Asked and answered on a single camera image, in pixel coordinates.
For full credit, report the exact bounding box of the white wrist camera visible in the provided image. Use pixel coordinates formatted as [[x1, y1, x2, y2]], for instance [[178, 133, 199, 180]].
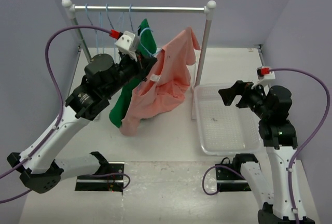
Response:
[[115, 31, 140, 59], [252, 66, 275, 89]]

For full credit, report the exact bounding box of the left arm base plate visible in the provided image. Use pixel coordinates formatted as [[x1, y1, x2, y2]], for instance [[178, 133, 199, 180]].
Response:
[[75, 162, 125, 192]]

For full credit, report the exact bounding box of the metal clothes rack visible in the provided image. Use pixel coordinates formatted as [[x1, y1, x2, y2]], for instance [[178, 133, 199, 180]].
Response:
[[61, 0, 217, 120]]

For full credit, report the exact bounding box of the clear plastic basket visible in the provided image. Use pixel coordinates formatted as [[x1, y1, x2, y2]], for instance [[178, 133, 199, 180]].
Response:
[[193, 83, 263, 156]]

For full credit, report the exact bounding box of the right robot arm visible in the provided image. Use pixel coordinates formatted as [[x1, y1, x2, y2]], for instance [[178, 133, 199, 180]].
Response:
[[218, 80, 315, 223]]

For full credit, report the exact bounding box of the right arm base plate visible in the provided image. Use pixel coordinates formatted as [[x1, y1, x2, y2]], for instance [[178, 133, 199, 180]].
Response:
[[215, 168, 251, 192]]

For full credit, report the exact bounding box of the blue hanger of pink shirt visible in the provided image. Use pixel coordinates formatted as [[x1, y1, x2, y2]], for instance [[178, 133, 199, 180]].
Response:
[[137, 26, 162, 57]]

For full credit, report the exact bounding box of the green t shirt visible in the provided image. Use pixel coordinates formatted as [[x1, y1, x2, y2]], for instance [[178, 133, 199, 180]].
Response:
[[109, 18, 157, 128]]

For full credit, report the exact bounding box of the blue hanger with green shirt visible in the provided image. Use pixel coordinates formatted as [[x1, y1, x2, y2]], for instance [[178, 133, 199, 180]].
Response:
[[128, 4, 137, 33]]

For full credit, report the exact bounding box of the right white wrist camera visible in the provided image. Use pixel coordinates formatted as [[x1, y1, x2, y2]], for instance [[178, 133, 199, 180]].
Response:
[[252, 66, 275, 89]]

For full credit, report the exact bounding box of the empty blue hanger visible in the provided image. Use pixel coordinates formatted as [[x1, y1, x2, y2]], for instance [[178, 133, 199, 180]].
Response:
[[105, 4, 124, 61], [85, 3, 104, 54]]

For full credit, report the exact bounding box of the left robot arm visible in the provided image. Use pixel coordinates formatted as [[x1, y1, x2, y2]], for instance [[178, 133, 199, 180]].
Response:
[[7, 52, 157, 193]]

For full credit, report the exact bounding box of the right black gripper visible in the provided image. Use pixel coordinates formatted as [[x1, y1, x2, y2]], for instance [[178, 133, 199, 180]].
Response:
[[218, 79, 271, 119]]

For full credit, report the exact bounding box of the pink t shirt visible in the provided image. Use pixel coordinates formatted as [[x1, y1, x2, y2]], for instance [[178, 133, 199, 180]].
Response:
[[120, 27, 201, 136]]

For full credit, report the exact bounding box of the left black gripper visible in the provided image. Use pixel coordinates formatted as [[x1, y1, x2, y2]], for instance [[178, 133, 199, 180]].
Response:
[[104, 48, 158, 97]]

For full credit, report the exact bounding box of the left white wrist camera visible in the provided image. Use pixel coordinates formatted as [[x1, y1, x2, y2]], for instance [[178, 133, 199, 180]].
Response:
[[115, 31, 140, 59]]

